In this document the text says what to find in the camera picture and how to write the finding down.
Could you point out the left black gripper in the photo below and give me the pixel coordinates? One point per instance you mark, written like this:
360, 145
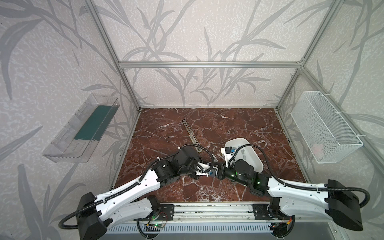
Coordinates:
197, 169

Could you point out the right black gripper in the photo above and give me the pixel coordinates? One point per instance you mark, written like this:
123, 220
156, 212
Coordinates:
227, 172

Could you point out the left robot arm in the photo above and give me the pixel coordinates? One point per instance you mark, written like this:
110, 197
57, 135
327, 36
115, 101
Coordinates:
96, 214

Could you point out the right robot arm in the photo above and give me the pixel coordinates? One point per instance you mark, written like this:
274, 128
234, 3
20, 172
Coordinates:
330, 201

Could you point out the white plastic tray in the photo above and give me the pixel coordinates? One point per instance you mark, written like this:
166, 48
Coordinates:
247, 154

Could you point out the green circuit board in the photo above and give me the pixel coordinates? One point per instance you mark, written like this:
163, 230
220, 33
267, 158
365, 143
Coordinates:
155, 227

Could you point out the pink object in basket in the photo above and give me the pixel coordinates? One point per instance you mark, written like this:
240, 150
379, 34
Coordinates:
318, 150

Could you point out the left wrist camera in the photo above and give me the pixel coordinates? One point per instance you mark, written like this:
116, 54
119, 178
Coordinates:
205, 170

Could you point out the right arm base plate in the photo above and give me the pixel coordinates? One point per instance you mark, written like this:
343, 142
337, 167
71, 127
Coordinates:
261, 212

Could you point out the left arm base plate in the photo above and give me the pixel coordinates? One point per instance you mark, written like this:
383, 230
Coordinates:
163, 213

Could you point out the white slotted cable duct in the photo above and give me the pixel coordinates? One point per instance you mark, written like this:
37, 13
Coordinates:
199, 228

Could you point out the aluminium front rail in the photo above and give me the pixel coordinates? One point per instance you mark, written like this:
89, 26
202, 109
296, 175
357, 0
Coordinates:
227, 212

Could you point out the white wire mesh basket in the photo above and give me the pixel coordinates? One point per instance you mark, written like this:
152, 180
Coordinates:
320, 122

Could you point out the clear acrylic wall shelf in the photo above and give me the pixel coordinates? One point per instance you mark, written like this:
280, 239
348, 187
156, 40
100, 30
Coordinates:
79, 138

